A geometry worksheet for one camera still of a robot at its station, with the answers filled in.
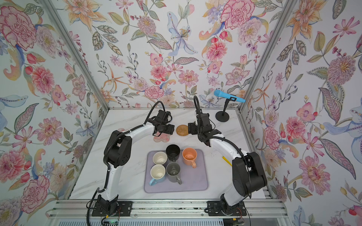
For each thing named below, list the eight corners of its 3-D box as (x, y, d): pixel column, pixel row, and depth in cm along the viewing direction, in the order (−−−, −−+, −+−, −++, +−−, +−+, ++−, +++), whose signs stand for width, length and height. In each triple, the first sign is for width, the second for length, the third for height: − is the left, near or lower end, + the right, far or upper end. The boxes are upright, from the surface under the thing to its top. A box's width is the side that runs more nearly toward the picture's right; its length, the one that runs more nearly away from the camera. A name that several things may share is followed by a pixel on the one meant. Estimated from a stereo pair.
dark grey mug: (166, 186, 82) (165, 180, 74) (168, 168, 89) (166, 161, 81) (182, 186, 82) (182, 180, 74) (181, 168, 89) (182, 161, 81)
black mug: (164, 159, 93) (162, 152, 86) (171, 149, 98) (171, 141, 91) (174, 166, 91) (174, 159, 83) (182, 155, 95) (182, 148, 88)
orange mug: (182, 170, 88) (182, 165, 82) (182, 154, 96) (182, 147, 89) (196, 170, 88) (198, 165, 82) (195, 154, 96) (196, 147, 89)
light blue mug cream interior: (151, 188, 82) (148, 183, 74) (153, 170, 88) (151, 164, 81) (165, 188, 82) (164, 183, 74) (167, 170, 88) (165, 164, 81)
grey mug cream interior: (153, 162, 92) (151, 156, 86) (161, 154, 96) (159, 148, 89) (162, 171, 89) (160, 165, 82) (170, 162, 92) (169, 157, 86)
